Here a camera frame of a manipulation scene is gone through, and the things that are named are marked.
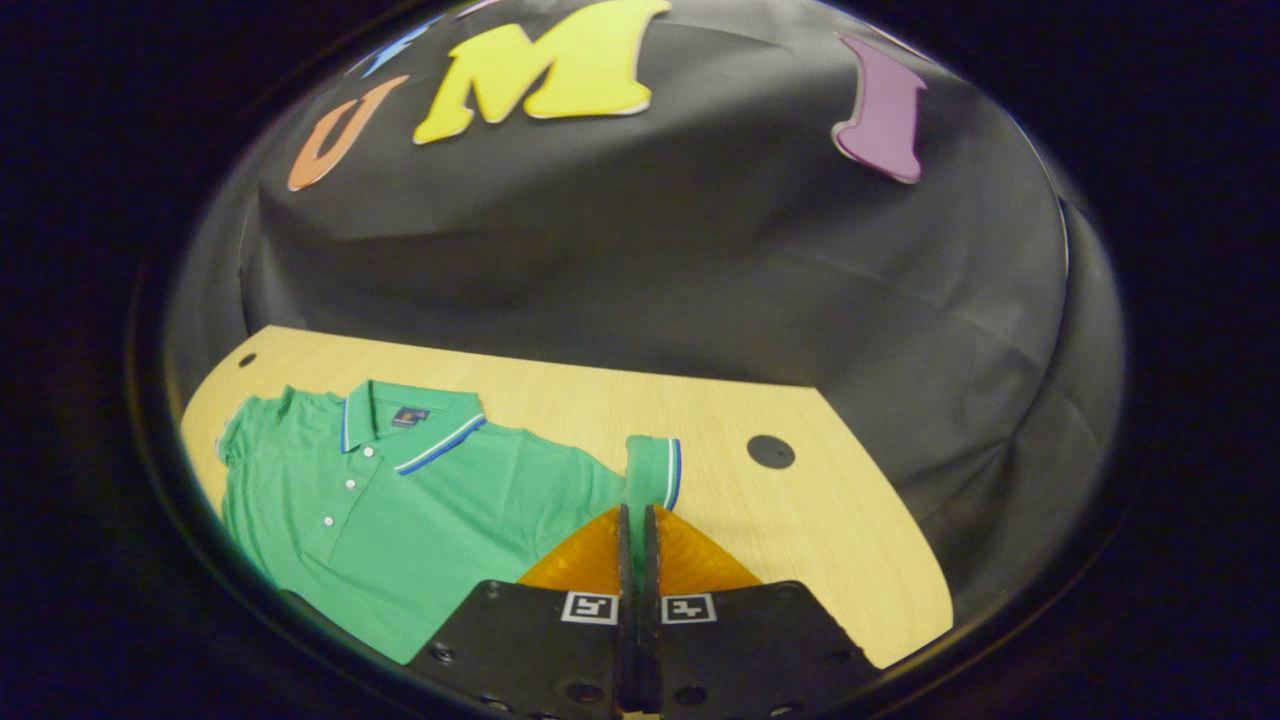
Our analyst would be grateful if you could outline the green T-shirt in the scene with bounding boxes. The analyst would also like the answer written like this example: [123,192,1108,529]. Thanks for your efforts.
[215,378,683,666]

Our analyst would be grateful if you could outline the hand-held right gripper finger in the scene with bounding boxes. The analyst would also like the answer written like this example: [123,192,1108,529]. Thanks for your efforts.
[405,503,641,720]
[640,503,886,720]

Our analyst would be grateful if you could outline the black backdrop cloth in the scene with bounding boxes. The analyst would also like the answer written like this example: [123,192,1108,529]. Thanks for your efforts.
[165,0,1126,621]

